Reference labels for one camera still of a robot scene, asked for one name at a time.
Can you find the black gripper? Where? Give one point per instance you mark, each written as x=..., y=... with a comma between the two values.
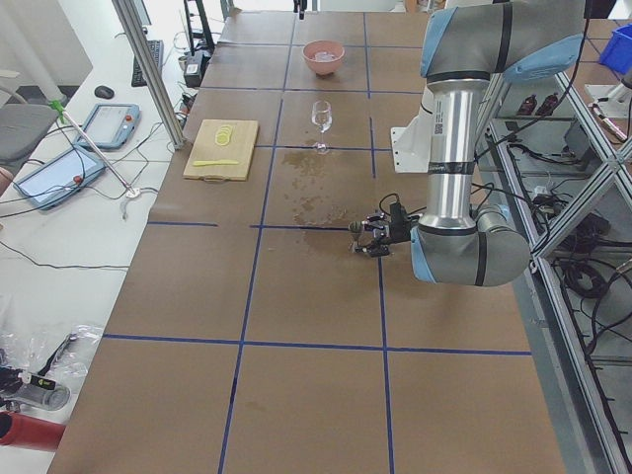
x=398, y=233

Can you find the steel double jigger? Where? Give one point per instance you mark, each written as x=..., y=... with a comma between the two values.
x=355, y=229

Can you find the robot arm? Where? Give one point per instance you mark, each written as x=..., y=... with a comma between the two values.
x=463, y=47

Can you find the clear wine glass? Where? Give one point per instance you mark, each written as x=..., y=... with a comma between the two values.
x=321, y=117

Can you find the clear ice cubes pile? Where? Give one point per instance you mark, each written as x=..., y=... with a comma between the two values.
x=324, y=57

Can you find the pink bowl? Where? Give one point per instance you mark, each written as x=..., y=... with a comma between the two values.
x=323, y=69

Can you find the bamboo cutting board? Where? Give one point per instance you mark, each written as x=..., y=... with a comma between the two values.
x=241, y=148

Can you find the yellow plastic knife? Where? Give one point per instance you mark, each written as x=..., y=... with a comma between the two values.
x=220, y=162

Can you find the black power adapter box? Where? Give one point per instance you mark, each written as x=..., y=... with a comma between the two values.
x=195, y=66

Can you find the blue teach pendant far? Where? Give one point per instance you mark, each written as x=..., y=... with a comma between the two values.
x=110, y=126

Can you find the blue teach pendant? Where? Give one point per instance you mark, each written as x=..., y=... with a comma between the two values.
x=110, y=126
x=59, y=179

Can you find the blue storage bin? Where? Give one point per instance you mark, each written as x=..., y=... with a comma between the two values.
x=618, y=53

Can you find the black computer mouse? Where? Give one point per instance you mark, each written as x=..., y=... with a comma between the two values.
x=104, y=92

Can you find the blue teach pendant near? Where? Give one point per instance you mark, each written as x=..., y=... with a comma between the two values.
x=59, y=179

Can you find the metal rod green tip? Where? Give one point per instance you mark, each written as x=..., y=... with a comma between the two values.
x=130, y=191

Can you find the clear plastic bags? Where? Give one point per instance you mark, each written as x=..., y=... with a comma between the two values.
x=43, y=364

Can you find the grey chair seat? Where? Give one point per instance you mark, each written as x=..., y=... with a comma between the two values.
x=23, y=126

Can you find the red cylinder bottle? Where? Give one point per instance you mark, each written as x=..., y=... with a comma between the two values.
x=27, y=432

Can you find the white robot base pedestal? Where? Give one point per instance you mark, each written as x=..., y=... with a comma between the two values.
x=411, y=145

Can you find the aluminium frame post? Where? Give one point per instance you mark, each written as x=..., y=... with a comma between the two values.
x=132, y=27

